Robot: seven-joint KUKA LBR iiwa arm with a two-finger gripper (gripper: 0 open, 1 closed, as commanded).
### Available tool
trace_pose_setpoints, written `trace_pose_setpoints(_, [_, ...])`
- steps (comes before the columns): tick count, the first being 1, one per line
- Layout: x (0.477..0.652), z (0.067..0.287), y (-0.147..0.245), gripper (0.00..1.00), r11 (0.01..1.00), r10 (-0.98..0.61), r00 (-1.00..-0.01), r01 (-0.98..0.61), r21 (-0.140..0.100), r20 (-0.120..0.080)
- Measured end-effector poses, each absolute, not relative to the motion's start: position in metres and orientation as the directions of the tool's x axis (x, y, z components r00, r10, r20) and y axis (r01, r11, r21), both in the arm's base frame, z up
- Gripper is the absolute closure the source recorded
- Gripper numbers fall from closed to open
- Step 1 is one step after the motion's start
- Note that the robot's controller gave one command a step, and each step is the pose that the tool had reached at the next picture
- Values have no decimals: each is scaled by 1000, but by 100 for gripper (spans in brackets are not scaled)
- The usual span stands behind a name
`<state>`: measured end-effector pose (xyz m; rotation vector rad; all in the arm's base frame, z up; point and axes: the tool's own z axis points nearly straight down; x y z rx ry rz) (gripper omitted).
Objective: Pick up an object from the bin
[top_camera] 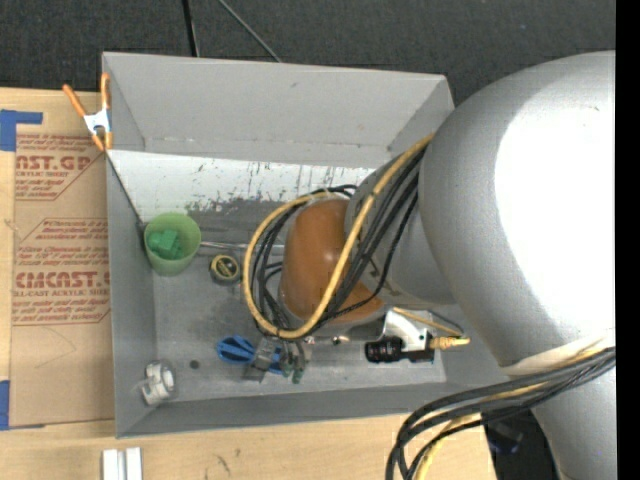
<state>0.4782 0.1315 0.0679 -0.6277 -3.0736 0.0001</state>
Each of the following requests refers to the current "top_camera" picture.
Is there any grey metal bin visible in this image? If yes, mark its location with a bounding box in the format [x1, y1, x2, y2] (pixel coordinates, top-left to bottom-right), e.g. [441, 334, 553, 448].
[101, 51, 509, 440]

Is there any white plastic roll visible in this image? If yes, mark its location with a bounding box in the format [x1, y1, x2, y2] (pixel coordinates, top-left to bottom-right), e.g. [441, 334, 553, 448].
[139, 360, 178, 407]

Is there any green plastic cup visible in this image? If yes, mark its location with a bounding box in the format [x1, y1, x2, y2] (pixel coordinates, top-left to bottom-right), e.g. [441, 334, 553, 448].
[143, 211, 203, 278]

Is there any green toy block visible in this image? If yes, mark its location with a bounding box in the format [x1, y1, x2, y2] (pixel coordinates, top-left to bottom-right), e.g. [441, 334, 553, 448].
[148, 228, 184, 261]

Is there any brown cardboard board red print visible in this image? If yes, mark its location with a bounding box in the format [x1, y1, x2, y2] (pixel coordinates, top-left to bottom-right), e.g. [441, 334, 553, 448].
[0, 86, 118, 430]

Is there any blue looped handle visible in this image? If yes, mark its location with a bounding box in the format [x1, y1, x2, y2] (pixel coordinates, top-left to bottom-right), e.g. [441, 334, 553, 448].
[216, 335, 283, 375]

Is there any yellow and black ring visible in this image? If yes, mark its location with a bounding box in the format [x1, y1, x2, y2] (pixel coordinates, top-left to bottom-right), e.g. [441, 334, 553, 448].
[208, 253, 243, 285]

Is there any black cylinder on white bracket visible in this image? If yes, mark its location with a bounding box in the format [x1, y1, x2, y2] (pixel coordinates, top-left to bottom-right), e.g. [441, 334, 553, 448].
[364, 307, 472, 367]

